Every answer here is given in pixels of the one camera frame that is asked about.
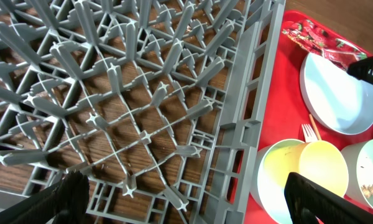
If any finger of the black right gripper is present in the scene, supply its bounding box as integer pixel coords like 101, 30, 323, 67
347, 56, 373, 85

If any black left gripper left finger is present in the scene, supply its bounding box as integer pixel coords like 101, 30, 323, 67
0, 171, 90, 224

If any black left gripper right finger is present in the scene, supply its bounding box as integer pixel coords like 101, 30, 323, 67
284, 172, 373, 224

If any yellow plastic cup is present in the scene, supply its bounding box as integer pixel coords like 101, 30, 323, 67
264, 141, 349, 197

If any small light blue bowl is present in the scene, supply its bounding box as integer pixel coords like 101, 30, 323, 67
250, 139, 303, 223

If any red snack wrapper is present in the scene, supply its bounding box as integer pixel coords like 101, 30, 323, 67
282, 19, 367, 71

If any green bowl with food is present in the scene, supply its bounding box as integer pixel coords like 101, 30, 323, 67
341, 139, 373, 209

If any grey plastic dishwasher rack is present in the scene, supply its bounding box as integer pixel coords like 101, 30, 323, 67
0, 0, 285, 223

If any large light blue plate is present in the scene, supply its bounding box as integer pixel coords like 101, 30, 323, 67
299, 53, 373, 135

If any wooden chopstick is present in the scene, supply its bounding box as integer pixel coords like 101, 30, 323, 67
309, 114, 322, 141

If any white plastic fork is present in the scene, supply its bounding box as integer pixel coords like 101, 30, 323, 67
302, 124, 318, 142

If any red plastic tray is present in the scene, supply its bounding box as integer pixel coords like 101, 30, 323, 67
244, 10, 373, 223

